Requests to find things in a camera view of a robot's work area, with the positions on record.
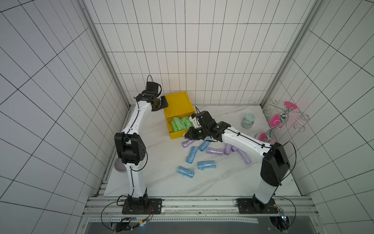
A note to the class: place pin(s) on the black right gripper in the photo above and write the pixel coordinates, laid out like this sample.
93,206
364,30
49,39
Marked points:
194,133

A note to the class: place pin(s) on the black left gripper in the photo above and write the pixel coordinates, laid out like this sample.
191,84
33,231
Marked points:
165,104

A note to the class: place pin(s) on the green bag roll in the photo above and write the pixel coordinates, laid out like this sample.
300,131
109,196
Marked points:
184,122
189,122
179,124

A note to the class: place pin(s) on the yellow plastic drawer cabinet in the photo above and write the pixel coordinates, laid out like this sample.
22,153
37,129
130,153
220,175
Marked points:
179,105

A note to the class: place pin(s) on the green bag roll vertical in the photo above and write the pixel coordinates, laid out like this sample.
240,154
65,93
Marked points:
174,126

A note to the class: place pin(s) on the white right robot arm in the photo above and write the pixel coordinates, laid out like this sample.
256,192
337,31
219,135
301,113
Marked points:
274,160

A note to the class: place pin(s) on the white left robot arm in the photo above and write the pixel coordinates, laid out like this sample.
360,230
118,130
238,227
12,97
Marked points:
130,147

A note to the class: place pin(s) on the blue bag roll upper middle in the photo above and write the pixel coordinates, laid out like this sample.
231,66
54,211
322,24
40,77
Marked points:
204,145

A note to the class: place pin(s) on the blue bag roll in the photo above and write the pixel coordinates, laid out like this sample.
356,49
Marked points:
192,155
204,145
202,165
186,172

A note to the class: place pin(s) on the purple bag roll upper left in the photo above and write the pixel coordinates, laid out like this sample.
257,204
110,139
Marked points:
187,143

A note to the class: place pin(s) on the purple bag roll centre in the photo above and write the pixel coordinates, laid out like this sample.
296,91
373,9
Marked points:
215,151

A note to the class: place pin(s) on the blue bag roll lower centre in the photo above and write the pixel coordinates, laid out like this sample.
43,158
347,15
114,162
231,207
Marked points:
202,165

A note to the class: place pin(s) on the purple bag roll upright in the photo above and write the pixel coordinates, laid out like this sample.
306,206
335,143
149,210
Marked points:
227,149

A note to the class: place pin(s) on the purple bag roll short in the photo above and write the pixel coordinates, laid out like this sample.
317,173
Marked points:
234,149

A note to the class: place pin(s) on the blue bag roll lower left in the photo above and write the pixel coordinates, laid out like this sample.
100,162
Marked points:
186,172

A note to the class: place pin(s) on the pale green jar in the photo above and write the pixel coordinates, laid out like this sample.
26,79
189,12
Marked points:
248,121

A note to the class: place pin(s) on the purple bag roll right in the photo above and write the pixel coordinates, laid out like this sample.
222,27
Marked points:
244,156

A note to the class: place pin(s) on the pink cup on table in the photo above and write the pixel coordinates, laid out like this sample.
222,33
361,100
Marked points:
264,137

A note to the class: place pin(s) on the lavender bowl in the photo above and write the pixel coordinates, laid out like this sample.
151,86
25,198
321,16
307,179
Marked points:
119,166

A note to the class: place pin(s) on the pink metal cup rack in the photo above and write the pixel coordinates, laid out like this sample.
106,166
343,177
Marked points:
281,116

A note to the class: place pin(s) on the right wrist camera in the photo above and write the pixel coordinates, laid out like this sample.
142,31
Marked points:
202,119

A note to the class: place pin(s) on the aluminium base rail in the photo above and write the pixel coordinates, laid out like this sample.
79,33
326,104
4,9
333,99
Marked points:
242,209

